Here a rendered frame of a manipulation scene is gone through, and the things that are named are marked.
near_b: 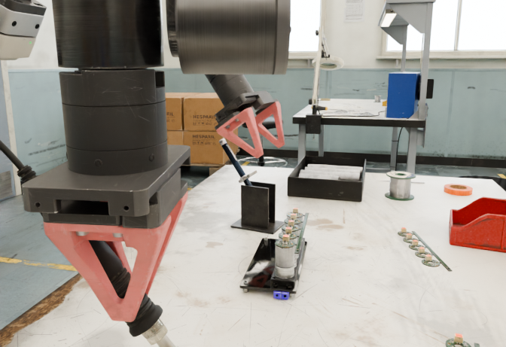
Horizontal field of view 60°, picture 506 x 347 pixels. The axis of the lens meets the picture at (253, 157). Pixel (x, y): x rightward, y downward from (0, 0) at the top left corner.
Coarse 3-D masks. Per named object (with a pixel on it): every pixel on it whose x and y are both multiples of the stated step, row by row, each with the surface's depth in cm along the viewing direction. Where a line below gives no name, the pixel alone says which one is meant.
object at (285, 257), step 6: (276, 246) 55; (276, 252) 55; (282, 252) 55; (288, 252) 55; (276, 258) 55; (282, 258) 55; (288, 258) 55; (276, 264) 56; (282, 264) 55; (288, 264) 55; (276, 270) 56; (282, 270) 55; (288, 270) 55; (282, 276) 55; (288, 276) 55
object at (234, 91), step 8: (216, 80) 74; (224, 80) 74; (232, 80) 74; (240, 80) 74; (216, 88) 75; (224, 88) 74; (232, 88) 74; (240, 88) 74; (248, 88) 75; (224, 96) 74; (232, 96) 74; (240, 96) 70; (248, 96) 73; (224, 104) 75; (232, 104) 71; (240, 104) 71
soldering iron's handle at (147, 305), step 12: (24, 168) 27; (24, 180) 27; (96, 240) 27; (96, 252) 27; (108, 252) 28; (108, 264) 27; (120, 264) 28; (108, 276) 27; (120, 276) 28; (120, 288) 28; (144, 300) 28; (144, 312) 28; (156, 312) 28; (132, 324) 28; (144, 324) 28
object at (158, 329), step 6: (156, 324) 29; (162, 324) 29; (150, 330) 28; (156, 330) 28; (162, 330) 29; (144, 336) 29; (150, 336) 28; (156, 336) 28; (162, 336) 29; (150, 342) 29; (156, 342) 29; (162, 342) 29; (168, 342) 29
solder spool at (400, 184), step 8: (392, 176) 94; (400, 176) 94; (408, 176) 94; (392, 184) 95; (400, 184) 94; (408, 184) 94; (392, 192) 95; (400, 192) 94; (408, 192) 95; (400, 200) 94; (408, 200) 94
